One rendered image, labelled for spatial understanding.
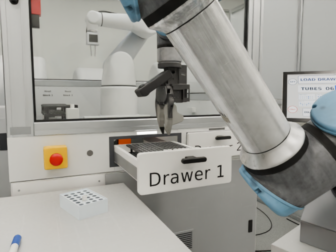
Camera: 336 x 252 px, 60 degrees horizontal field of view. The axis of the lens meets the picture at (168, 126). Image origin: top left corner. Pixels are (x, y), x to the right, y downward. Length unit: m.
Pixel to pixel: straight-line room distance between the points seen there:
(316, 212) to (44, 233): 0.61
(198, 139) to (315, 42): 1.68
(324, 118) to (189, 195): 0.81
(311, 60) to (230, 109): 2.23
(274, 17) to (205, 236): 2.22
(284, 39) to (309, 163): 2.42
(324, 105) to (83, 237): 0.56
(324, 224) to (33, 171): 0.85
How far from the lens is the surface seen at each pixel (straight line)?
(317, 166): 0.53
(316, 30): 2.67
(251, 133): 0.47
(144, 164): 0.76
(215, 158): 0.86
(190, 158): 0.78
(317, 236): 0.72
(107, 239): 0.70
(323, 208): 0.72
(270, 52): 3.01
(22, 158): 1.06
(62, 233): 0.76
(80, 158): 1.07
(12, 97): 1.05
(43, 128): 1.05
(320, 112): 0.56
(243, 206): 1.43
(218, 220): 1.37
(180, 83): 0.89
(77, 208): 0.81
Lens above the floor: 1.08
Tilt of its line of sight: 6 degrees down
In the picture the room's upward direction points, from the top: straight up
